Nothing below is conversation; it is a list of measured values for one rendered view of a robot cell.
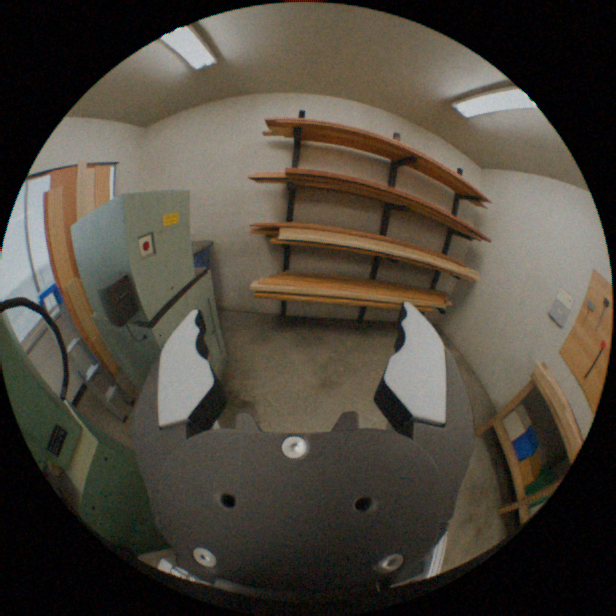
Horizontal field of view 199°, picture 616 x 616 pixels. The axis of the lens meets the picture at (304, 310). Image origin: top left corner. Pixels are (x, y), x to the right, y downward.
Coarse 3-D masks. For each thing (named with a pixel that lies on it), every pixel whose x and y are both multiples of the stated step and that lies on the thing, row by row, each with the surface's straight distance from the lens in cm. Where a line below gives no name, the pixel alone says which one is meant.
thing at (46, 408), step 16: (0, 320) 72; (0, 336) 73; (16, 336) 90; (0, 352) 74; (16, 352) 73; (16, 368) 74; (32, 368) 84; (16, 384) 76; (32, 384) 76; (16, 400) 78; (32, 400) 78; (48, 400) 79; (16, 416) 80; (32, 416) 80; (48, 416) 81; (64, 416) 82; (32, 432) 82; (48, 432) 83; (80, 432) 87; (64, 448) 87; (64, 464) 91
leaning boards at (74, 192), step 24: (72, 168) 239; (96, 168) 245; (48, 192) 220; (72, 192) 229; (96, 192) 238; (48, 216) 214; (72, 216) 224; (48, 240) 212; (72, 264) 217; (72, 288) 199; (72, 312) 202; (96, 336) 211
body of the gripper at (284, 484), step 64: (192, 448) 6; (256, 448) 5; (320, 448) 5; (384, 448) 5; (192, 512) 6; (256, 512) 5; (320, 512) 5; (384, 512) 5; (256, 576) 6; (320, 576) 5; (384, 576) 6
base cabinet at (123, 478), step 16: (96, 432) 99; (112, 448) 87; (128, 448) 142; (112, 464) 86; (128, 464) 92; (112, 480) 90; (128, 480) 95; (112, 496) 93; (128, 496) 100; (144, 496) 108; (112, 512) 98; (128, 512) 104; (144, 512) 113; (96, 528) 98; (112, 528) 103; (128, 528) 110; (144, 528) 118; (128, 544) 116; (144, 544) 125; (160, 544) 138
